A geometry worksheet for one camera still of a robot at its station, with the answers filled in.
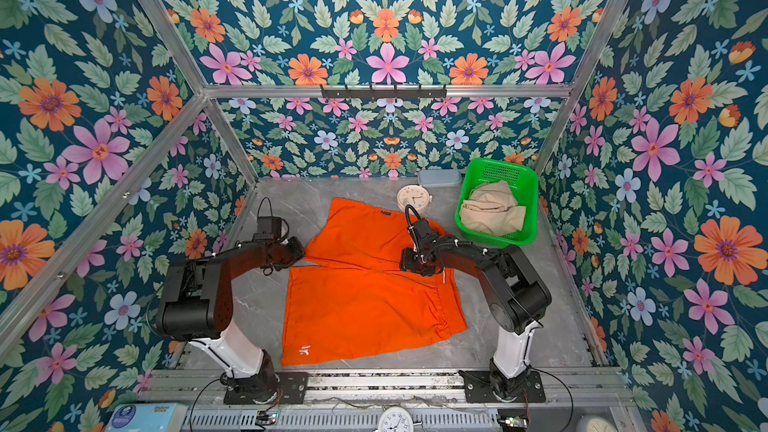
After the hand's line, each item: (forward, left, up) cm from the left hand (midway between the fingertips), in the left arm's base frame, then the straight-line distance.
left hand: (306, 243), depth 96 cm
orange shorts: (-18, -17, -5) cm, 26 cm away
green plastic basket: (+19, -79, +2) cm, 81 cm away
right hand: (-8, -32, -3) cm, 34 cm away
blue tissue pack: (-45, +29, +1) cm, 53 cm away
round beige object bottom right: (-52, -72, 0) cm, 89 cm away
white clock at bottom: (-49, -27, 0) cm, 56 cm away
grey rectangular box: (+28, -49, -3) cm, 56 cm away
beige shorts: (+3, -61, +9) cm, 61 cm away
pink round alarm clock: (+20, -38, -1) cm, 42 cm away
